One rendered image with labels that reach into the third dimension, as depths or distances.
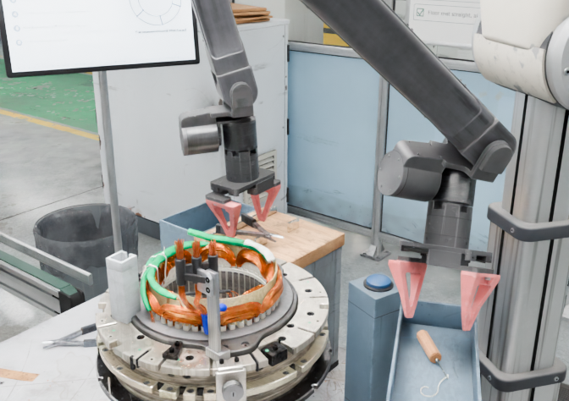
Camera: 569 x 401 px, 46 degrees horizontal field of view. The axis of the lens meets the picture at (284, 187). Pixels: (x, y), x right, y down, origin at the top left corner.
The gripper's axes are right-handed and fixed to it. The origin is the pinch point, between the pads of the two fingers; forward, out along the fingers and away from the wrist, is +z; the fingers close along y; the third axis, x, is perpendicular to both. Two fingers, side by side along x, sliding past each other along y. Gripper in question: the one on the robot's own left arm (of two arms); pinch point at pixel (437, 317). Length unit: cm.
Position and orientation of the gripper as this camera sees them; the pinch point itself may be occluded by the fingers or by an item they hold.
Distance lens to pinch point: 89.0
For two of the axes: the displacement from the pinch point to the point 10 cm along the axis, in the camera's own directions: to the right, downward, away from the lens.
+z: -1.3, 9.9, -0.6
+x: 6.8, 1.3, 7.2
